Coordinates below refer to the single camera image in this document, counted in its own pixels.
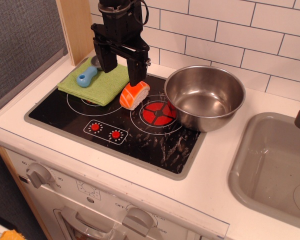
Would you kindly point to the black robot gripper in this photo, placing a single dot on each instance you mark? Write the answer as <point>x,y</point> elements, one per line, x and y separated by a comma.
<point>120,34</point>

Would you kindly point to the orange salmon sushi toy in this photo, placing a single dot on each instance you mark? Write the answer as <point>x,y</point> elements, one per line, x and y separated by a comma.
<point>132,96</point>

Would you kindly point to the stainless steel bowl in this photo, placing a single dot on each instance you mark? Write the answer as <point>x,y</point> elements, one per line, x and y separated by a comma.
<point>204,98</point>

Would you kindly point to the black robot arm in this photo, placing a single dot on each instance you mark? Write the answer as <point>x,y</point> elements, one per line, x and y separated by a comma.
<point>120,35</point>

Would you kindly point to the green cloth napkin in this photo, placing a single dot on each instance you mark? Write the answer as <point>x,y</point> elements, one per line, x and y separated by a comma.
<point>103,88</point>

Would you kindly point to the left red stove knob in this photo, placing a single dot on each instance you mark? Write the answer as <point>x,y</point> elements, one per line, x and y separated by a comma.
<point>95,127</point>

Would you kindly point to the red stove knob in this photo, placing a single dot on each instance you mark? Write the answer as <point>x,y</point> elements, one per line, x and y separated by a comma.
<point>95,127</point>
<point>115,134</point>

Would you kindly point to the right red stove knob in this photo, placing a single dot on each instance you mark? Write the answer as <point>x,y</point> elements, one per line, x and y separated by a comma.
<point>115,134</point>

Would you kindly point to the black toy stovetop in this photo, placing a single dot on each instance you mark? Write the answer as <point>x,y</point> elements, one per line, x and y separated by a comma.
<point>151,137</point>

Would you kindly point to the left grey oven dial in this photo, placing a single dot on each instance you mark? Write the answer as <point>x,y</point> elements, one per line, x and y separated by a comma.
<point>38,175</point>

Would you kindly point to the grey oven dial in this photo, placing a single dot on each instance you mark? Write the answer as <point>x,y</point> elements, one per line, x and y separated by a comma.
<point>38,175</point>
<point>138,221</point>

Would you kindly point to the right grey oven dial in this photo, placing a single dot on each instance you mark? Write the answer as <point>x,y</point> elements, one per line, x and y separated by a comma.
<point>138,221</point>

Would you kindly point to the grey toy sink basin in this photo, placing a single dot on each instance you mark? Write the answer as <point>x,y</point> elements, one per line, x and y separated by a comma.
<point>265,175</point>

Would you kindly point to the yellow object at corner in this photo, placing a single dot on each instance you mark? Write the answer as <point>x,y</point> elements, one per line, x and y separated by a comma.
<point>12,235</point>

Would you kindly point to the blue handled grey scoop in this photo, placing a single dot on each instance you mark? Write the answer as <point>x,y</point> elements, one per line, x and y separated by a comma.
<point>85,78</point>

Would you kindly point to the grey oven door handle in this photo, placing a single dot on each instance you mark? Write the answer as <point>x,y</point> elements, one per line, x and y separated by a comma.
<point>79,229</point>

